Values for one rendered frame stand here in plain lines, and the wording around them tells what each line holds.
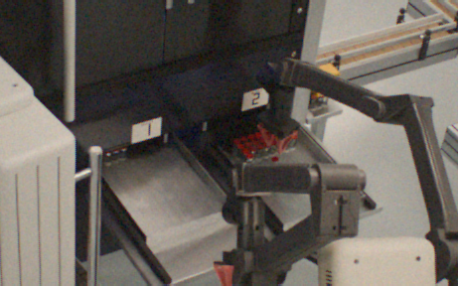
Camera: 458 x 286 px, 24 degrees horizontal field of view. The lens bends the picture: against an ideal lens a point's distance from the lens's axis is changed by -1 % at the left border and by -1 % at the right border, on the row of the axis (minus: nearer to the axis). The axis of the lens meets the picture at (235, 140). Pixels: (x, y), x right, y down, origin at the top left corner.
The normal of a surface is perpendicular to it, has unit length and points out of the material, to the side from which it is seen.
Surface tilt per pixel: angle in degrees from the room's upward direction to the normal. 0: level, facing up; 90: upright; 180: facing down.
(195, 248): 0
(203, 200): 0
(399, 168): 0
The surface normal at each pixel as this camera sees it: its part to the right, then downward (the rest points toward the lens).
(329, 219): 0.36, 0.05
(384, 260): 0.18, -0.05
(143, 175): 0.10, -0.77
